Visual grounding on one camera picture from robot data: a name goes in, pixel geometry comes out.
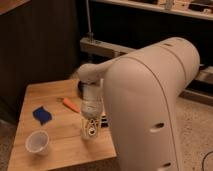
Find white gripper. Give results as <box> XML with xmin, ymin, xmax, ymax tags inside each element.
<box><xmin>81</xmin><ymin>84</ymin><xmax>103</xmax><ymax>119</ymax></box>

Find white plastic bottle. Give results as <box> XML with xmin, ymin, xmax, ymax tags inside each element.
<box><xmin>81</xmin><ymin>116</ymin><xmax>101</xmax><ymax>140</ymax></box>

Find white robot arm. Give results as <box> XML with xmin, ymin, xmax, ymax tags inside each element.
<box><xmin>78</xmin><ymin>37</ymin><xmax>200</xmax><ymax>171</ymax></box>

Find black round bowl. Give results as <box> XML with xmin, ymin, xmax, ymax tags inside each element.
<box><xmin>77</xmin><ymin>81</ymin><xmax>83</xmax><ymax>97</ymax></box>

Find black striped rectangular block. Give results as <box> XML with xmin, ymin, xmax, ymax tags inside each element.
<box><xmin>101</xmin><ymin>116</ymin><xmax>108</xmax><ymax>128</ymax></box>

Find orange marker pen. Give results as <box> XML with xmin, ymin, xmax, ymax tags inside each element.
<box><xmin>63</xmin><ymin>98</ymin><xmax>80</xmax><ymax>113</ymax></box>

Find blue cloth piece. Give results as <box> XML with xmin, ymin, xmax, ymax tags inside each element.
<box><xmin>33</xmin><ymin>106</ymin><xmax>52</xmax><ymax>125</ymax></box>

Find small wooden table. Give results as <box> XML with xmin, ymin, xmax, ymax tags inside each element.
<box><xmin>8</xmin><ymin>79</ymin><xmax>116</xmax><ymax>171</ymax></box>

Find white paper cup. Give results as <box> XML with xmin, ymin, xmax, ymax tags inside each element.
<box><xmin>25</xmin><ymin>130</ymin><xmax>50</xmax><ymax>155</ymax></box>

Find wooden shelf board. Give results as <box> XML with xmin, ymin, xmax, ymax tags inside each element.
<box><xmin>92</xmin><ymin>0</ymin><xmax>213</xmax><ymax>21</ymax></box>

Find metal rail beam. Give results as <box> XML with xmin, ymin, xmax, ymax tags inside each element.
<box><xmin>80</xmin><ymin>37</ymin><xmax>213</xmax><ymax>84</ymax></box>

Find black cable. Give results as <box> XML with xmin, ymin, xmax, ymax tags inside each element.
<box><xmin>201</xmin><ymin>150</ymin><xmax>213</xmax><ymax>171</ymax></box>

